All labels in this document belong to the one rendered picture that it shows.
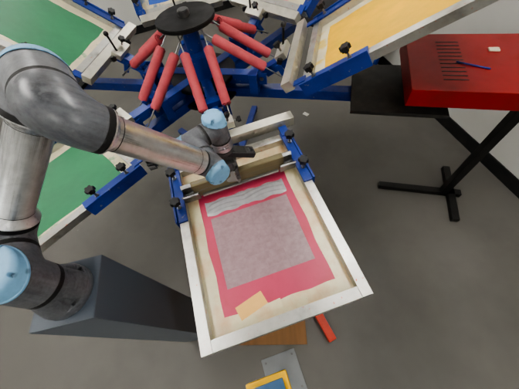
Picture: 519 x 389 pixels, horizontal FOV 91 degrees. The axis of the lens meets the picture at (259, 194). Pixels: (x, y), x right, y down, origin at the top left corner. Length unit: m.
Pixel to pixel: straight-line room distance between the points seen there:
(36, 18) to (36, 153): 1.60
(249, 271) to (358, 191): 1.52
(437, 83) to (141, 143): 1.26
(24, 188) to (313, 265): 0.85
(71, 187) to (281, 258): 1.10
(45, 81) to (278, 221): 0.81
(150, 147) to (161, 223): 1.79
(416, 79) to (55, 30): 2.03
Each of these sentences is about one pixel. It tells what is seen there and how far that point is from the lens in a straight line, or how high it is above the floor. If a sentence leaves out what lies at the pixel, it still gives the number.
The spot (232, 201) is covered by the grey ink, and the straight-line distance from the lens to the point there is 1.11.
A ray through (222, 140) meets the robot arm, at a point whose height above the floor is 1.28.
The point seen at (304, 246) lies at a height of 0.96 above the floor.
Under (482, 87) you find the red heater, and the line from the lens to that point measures 1.51.
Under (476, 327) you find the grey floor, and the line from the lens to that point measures 2.21.
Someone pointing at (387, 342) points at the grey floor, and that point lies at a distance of 1.98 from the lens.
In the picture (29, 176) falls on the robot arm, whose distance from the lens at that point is 0.75.
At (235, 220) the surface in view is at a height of 0.96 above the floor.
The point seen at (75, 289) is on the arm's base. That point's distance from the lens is 0.87.
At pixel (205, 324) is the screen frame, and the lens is 0.95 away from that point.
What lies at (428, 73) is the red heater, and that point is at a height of 1.11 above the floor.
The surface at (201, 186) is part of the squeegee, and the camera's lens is 1.08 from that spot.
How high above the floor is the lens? 1.90
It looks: 58 degrees down
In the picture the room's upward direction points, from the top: 13 degrees counter-clockwise
